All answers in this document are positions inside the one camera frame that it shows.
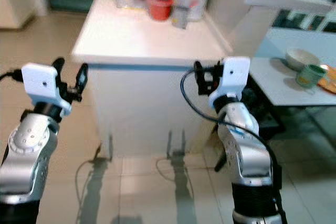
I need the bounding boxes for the red cup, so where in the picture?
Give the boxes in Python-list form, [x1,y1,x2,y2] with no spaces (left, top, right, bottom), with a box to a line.
[146,0,174,22]

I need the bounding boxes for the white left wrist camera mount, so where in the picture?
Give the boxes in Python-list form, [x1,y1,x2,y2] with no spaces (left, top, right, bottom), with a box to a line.
[20,62,72,118]

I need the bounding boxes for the white kitchen island counter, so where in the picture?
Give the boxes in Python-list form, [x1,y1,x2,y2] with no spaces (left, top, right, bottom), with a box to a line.
[71,0,230,157]

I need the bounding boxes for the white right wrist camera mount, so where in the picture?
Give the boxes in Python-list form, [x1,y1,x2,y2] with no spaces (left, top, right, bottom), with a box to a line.
[208,56,251,112]

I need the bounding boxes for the white ceramic bowl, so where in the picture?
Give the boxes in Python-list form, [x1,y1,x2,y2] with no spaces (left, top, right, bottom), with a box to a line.
[285,47,321,72]

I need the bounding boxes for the grey dining table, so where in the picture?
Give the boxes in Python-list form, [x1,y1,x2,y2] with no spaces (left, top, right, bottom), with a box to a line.
[246,27,336,108]

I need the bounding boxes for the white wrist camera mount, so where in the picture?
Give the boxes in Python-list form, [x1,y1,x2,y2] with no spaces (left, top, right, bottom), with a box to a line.
[20,62,72,118]
[208,56,251,112]

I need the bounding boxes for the orange plate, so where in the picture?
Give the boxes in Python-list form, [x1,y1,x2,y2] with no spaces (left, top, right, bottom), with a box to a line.
[317,65,336,95]

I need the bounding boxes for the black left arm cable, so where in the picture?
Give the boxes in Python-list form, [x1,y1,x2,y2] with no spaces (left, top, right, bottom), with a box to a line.
[0,69,25,83]

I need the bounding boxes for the silver can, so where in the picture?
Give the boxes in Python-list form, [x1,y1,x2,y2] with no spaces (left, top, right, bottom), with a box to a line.
[170,5,190,30]

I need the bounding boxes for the green mug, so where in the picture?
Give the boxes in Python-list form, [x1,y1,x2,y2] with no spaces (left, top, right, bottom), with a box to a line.
[295,64,328,89]

